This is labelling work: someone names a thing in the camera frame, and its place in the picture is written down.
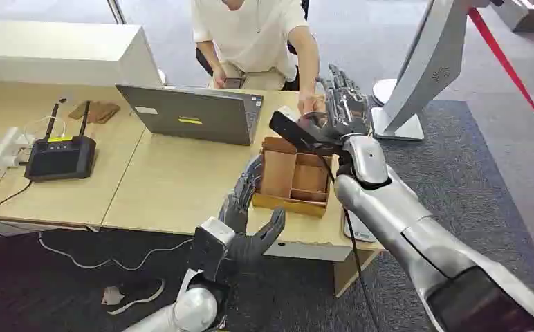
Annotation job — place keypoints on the person's hand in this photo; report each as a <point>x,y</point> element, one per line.
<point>308,104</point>
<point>219,79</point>

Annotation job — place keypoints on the metal pole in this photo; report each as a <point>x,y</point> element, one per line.
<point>116,11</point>

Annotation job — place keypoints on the person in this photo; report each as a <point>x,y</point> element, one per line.
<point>253,36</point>

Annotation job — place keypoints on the person's right hand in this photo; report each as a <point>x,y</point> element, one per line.
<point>219,79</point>

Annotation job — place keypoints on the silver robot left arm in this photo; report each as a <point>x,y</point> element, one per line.
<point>193,309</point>

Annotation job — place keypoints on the dark smartphone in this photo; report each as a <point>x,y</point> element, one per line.
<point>234,83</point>

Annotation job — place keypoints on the person's left hand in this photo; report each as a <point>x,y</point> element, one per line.
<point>308,104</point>

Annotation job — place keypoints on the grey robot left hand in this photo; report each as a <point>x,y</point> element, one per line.
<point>237,215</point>

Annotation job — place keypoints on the black foot with white sole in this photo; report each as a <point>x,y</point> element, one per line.
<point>134,293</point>

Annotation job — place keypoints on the white flat device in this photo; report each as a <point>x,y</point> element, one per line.
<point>357,229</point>

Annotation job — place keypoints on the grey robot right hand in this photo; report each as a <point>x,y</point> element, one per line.
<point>352,112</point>

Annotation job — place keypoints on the brown leather wallet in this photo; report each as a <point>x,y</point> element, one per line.
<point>95,111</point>

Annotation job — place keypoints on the wooden desk leg panel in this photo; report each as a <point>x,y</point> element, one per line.
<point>352,272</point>

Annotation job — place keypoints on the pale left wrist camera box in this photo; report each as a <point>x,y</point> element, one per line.
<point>212,243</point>

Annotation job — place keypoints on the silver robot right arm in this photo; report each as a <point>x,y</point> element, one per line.
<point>409,224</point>

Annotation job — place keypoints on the white monitor on stand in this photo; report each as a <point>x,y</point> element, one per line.
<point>427,64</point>

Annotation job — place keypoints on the black router with antennas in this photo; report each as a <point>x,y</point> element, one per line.
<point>61,158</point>

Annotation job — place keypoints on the white furniture piece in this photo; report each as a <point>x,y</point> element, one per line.
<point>523,13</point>

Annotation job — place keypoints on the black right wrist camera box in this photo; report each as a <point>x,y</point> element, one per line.
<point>294,133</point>

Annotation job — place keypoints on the wooden card box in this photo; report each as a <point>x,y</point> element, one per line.
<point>294,183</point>

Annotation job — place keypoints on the red barrier tape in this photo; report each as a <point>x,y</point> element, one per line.
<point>510,68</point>

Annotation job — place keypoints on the grey laptop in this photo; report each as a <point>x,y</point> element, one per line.
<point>193,114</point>

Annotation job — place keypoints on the white cabinet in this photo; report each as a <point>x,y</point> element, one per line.
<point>61,55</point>

